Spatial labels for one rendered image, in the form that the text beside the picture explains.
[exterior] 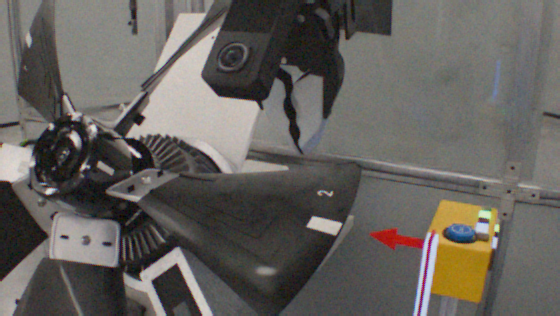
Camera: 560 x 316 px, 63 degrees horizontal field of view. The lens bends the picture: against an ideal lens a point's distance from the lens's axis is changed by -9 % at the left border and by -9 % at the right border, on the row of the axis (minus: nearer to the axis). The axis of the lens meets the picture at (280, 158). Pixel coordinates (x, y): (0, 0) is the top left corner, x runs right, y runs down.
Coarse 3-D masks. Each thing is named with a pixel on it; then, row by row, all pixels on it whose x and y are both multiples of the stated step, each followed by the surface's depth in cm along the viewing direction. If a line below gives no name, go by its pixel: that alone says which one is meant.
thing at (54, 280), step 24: (48, 264) 58; (72, 264) 59; (48, 288) 57; (72, 288) 58; (96, 288) 59; (120, 288) 61; (24, 312) 55; (48, 312) 56; (72, 312) 57; (96, 312) 58; (120, 312) 60
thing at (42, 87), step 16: (48, 0) 76; (48, 16) 75; (32, 32) 80; (48, 32) 74; (32, 48) 80; (48, 48) 73; (32, 64) 80; (48, 64) 73; (32, 80) 81; (48, 80) 73; (32, 96) 82; (48, 96) 74; (48, 112) 77
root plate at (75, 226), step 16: (64, 224) 61; (80, 224) 62; (96, 224) 63; (112, 224) 64; (64, 240) 60; (96, 240) 62; (112, 240) 63; (64, 256) 59; (80, 256) 61; (96, 256) 62; (112, 256) 63
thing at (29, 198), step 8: (24, 176) 65; (16, 184) 66; (24, 184) 66; (16, 192) 66; (24, 192) 66; (32, 192) 66; (24, 200) 67; (32, 200) 67; (32, 208) 67; (40, 208) 67; (48, 208) 67; (56, 208) 67; (64, 208) 67; (40, 216) 68; (48, 216) 68; (40, 224) 68; (48, 224) 68
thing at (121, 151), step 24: (72, 120) 61; (48, 144) 62; (72, 144) 61; (96, 144) 58; (120, 144) 64; (144, 144) 70; (48, 168) 60; (72, 168) 58; (96, 168) 58; (120, 168) 62; (144, 168) 68; (48, 192) 58; (72, 192) 57; (96, 192) 60; (96, 216) 68; (120, 216) 66; (144, 216) 67
